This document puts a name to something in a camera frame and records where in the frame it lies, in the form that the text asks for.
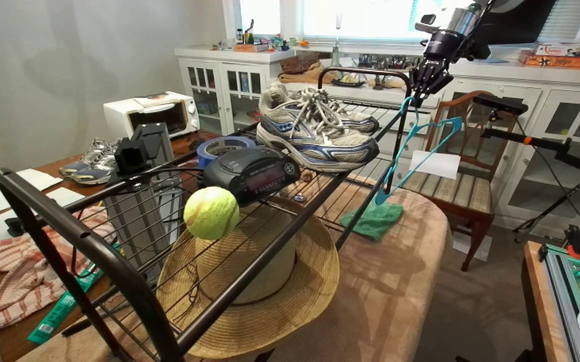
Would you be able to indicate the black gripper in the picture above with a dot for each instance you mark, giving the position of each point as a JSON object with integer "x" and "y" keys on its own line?
{"x": 445, "y": 53}

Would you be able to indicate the teal plastic hanger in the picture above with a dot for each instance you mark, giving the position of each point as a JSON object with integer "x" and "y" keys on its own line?
{"x": 453, "y": 126}

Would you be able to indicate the black metal shoe rack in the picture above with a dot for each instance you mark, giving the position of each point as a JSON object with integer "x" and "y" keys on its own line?
{"x": 111, "y": 263}

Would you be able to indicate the grey white sneaker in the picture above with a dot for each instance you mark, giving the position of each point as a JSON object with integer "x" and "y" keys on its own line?
{"x": 317, "y": 143}
{"x": 364, "y": 123}

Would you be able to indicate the white paper sheet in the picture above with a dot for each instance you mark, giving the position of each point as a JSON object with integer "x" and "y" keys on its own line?
{"x": 434, "y": 164}

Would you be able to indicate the wooden chair striped seat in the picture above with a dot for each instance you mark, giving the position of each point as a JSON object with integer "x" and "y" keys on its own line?
{"x": 465, "y": 194}

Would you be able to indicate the brown wicker basket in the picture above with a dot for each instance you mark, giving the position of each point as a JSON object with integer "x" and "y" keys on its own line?
{"x": 301, "y": 64}

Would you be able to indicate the orange book box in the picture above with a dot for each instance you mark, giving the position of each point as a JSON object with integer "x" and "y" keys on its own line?
{"x": 562, "y": 58}

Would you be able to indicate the long white sideboard cabinet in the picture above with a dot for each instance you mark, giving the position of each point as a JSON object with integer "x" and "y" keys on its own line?
{"x": 538, "y": 168}

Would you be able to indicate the green folded cloth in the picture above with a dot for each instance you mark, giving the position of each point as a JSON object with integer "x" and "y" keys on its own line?
{"x": 374, "y": 222}

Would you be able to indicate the white glass door cabinet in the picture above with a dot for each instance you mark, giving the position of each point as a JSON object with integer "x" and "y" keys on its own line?
{"x": 221, "y": 101}

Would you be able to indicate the black orange clamp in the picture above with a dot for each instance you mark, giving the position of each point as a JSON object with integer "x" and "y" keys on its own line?
{"x": 575, "y": 242}

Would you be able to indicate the blue tape roll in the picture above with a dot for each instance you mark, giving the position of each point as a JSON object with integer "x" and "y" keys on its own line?
{"x": 205, "y": 152}

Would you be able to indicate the tan straw hat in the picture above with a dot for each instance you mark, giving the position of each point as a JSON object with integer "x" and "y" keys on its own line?
{"x": 303, "y": 282}

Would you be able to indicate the yellow tennis ball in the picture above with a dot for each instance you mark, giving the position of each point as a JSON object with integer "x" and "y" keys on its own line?
{"x": 212, "y": 214}

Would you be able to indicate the white toaster oven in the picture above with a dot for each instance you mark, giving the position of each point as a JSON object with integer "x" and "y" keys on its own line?
{"x": 150, "y": 106}

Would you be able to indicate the black box device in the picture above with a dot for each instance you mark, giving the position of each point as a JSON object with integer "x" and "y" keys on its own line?
{"x": 150, "y": 143}

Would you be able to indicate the grey blue sneaker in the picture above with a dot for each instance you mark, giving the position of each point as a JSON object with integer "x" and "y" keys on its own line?
{"x": 92, "y": 168}

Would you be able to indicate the green long box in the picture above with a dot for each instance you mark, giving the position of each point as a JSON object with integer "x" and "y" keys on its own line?
{"x": 55, "y": 315}

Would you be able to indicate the white paper on table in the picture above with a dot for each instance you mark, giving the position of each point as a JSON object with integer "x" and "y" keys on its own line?
{"x": 1, "y": 192}

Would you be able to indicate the red striped cloth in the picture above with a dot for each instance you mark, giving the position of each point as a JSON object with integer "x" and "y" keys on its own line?
{"x": 22, "y": 282}

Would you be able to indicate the brown wooden dining table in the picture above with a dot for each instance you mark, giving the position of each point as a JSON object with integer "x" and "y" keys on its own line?
{"x": 10, "y": 344}

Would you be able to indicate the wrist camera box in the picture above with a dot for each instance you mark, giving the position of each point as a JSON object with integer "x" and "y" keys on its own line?
{"x": 428, "y": 23}

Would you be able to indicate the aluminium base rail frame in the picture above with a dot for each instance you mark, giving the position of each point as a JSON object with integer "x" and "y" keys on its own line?
{"x": 573, "y": 288}

